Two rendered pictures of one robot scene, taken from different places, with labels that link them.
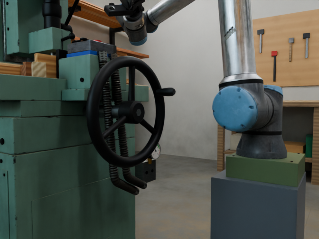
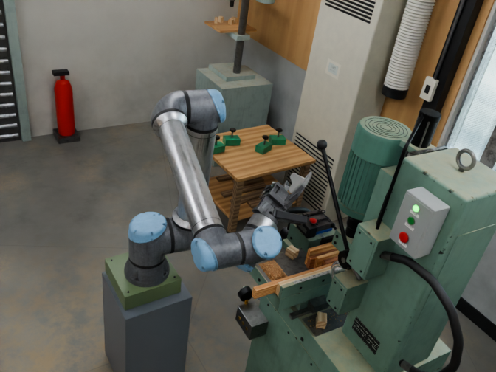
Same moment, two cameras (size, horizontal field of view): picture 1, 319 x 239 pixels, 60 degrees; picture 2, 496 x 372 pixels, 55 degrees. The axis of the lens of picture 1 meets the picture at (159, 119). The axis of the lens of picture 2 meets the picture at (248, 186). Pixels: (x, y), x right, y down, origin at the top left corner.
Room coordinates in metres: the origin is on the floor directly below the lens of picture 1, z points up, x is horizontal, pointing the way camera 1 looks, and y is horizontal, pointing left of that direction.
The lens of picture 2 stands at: (2.37, 0.47, 2.11)
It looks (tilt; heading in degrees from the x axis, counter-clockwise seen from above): 33 degrees down; 200
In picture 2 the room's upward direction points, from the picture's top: 9 degrees clockwise
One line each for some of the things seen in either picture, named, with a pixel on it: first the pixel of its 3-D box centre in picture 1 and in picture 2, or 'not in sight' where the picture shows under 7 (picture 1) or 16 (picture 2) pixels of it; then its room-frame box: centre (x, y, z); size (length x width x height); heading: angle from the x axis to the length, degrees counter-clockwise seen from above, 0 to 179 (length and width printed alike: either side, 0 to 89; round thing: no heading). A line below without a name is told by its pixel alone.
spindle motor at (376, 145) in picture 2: not in sight; (372, 169); (0.92, 0.35, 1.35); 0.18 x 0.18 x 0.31
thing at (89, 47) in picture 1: (95, 50); (314, 221); (0.81, 0.19, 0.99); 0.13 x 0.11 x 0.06; 145
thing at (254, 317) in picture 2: (137, 169); (251, 319); (1.05, 0.08, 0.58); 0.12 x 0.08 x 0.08; 55
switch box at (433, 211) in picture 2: not in sight; (418, 222); (1.22, 0.53, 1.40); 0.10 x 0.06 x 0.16; 55
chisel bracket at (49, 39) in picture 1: (50, 45); (351, 247); (0.93, 0.37, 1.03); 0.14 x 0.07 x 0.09; 55
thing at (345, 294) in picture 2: not in sight; (346, 291); (1.16, 0.41, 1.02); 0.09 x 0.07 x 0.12; 145
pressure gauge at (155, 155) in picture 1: (152, 152); (246, 296); (1.01, 0.03, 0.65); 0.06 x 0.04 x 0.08; 145
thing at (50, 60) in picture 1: (68, 70); (330, 250); (0.88, 0.29, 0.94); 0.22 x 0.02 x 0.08; 145
